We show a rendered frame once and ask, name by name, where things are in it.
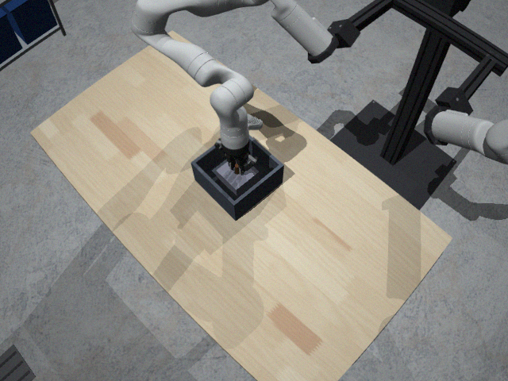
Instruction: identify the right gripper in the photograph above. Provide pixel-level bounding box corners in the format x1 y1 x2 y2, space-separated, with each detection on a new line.
214 138 258 175

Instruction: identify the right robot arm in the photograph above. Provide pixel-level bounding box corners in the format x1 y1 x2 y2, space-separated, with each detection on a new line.
131 0 333 149

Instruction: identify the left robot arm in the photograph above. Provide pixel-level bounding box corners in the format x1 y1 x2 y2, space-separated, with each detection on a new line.
432 110 508 164

